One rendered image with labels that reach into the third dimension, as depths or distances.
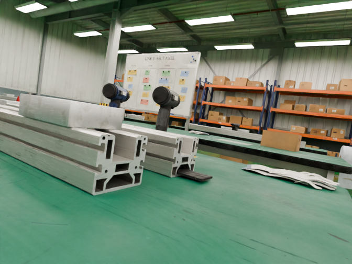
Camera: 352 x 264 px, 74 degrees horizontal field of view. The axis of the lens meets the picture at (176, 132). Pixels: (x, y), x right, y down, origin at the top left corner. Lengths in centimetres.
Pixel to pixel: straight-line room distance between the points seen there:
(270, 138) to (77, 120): 206
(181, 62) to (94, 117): 341
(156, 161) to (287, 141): 187
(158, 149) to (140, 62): 383
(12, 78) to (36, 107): 1251
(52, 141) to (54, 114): 5
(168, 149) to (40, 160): 23
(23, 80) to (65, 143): 1277
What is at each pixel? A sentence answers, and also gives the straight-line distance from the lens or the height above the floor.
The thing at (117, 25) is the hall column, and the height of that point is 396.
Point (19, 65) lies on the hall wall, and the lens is 1311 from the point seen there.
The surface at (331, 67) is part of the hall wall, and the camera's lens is 1110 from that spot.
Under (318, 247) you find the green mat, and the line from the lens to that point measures 34.
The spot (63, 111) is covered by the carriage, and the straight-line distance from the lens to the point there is 39.
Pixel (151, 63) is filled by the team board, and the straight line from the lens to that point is 412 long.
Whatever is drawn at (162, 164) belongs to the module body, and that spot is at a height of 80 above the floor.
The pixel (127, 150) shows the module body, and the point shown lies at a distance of 39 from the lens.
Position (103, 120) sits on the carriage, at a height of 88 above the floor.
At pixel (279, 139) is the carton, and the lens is 229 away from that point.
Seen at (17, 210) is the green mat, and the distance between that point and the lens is 31.
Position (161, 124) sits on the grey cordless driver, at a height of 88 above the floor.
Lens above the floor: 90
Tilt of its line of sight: 3 degrees down
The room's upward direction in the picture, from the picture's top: 9 degrees clockwise
